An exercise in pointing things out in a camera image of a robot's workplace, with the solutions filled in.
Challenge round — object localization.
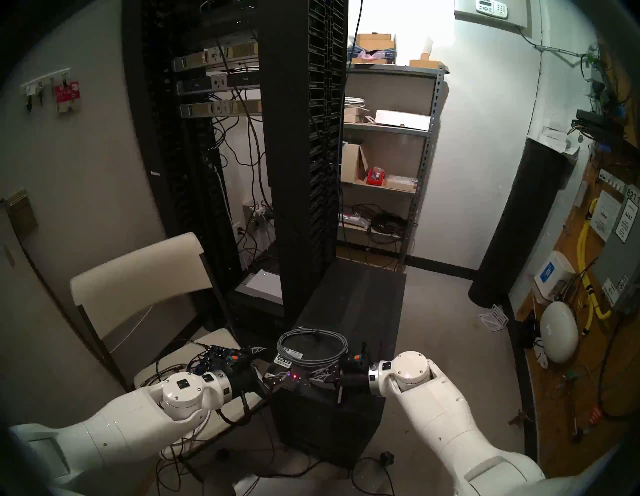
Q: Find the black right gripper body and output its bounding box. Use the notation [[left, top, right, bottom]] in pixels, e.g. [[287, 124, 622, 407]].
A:
[[334, 364, 372, 406]]

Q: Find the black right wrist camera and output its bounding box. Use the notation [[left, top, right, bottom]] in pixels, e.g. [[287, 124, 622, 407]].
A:
[[346, 342, 372, 373]]

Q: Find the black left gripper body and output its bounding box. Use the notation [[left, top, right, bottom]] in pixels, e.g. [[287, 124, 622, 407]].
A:
[[229, 352, 273, 401]]

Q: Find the black electronics board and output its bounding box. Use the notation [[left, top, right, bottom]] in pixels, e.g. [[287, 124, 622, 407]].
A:
[[187, 344, 251, 375]]

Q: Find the red and white tag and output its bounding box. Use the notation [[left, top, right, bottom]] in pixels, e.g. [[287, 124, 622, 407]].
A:
[[53, 80, 82, 114]]

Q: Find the white key rack with keys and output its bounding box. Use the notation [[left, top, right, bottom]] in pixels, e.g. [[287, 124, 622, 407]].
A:
[[20, 68, 72, 114]]

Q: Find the grey metal shelving unit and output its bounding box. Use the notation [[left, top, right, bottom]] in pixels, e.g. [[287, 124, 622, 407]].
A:
[[337, 64, 448, 273]]

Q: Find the grey braided USB cable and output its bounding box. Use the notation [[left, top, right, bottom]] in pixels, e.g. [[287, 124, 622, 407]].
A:
[[276, 328, 350, 369]]

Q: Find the beige wall plate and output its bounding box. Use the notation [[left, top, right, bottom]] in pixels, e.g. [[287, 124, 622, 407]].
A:
[[4, 188, 39, 236]]

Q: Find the black plug with cord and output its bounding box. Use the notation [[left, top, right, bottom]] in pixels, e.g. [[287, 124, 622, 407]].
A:
[[350, 451, 397, 496]]

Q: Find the white notice paper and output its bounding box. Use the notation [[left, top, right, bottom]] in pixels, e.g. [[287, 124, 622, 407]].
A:
[[589, 189, 623, 244]]

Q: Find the black power adapter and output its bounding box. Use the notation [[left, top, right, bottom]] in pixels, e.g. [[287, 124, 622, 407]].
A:
[[516, 319, 540, 351]]

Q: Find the white oval router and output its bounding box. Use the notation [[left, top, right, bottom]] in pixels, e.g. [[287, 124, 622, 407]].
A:
[[539, 301, 580, 365]]

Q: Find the grey metal electrical box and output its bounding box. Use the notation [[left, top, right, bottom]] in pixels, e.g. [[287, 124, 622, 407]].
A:
[[592, 184, 640, 315]]

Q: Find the open cardboard box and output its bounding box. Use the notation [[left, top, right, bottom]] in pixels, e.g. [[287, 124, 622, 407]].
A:
[[341, 141, 369, 185]]

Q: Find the black workstation tower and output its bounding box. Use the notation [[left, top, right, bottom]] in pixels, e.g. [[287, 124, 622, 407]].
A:
[[264, 256, 407, 469]]

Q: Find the black modem box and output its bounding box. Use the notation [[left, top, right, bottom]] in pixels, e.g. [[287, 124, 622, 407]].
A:
[[574, 108, 627, 141]]

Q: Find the tangle of thin black cables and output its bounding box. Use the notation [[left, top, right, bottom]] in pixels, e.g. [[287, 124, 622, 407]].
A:
[[140, 340, 216, 391]]

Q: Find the stack of small white cartons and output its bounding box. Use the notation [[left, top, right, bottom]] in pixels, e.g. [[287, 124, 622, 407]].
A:
[[540, 124, 572, 152]]

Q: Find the white flat box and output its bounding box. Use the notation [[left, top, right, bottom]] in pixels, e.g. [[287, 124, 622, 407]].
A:
[[375, 109, 432, 132]]

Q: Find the wall power outlet box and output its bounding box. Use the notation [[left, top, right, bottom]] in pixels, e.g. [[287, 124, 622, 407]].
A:
[[243, 200, 274, 232]]

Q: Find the flat tan box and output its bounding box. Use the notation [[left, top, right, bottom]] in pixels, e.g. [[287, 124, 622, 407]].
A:
[[384, 175, 419, 194]]

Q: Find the beige rack server unit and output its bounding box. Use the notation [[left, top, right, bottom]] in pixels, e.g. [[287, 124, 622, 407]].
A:
[[172, 41, 261, 73], [180, 99, 263, 119]]

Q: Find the coil of black cable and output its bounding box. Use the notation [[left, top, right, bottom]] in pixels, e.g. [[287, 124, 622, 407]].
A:
[[366, 209, 410, 237]]

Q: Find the white wire rack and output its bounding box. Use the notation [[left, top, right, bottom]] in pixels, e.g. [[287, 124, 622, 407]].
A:
[[477, 303, 510, 333]]

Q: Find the yellow conduit cable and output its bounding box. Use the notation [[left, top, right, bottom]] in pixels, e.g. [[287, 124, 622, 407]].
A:
[[576, 198, 614, 337]]

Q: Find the large brown cardboard box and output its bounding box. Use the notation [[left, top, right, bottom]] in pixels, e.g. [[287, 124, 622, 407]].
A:
[[355, 33, 397, 65]]

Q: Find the black Dell rack server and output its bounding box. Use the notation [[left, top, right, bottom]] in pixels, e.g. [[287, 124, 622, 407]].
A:
[[175, 71, 261, 96]]

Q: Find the white box with blue label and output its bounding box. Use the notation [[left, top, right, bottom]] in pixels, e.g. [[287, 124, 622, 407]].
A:
[[532, 250, 576, 301]]

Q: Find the cream folding chair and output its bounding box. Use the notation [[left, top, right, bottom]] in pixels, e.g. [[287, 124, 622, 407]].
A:
[[70, 231, 272, 483]]

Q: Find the white flat network device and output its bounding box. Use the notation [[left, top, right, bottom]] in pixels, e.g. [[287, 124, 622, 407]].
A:
[[234, 269, 284, 304]]

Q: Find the black left wrist cable hose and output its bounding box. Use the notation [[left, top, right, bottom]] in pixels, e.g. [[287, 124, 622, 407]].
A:
[[216, 392, 252, 427]]

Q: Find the black server rack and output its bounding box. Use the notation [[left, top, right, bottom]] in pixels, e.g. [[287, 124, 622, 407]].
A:
[[122, 0, 350, 323]]

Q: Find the white alarm keypad panel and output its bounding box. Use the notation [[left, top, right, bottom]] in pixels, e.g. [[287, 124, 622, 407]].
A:
[[454, 0, 529, 29]]

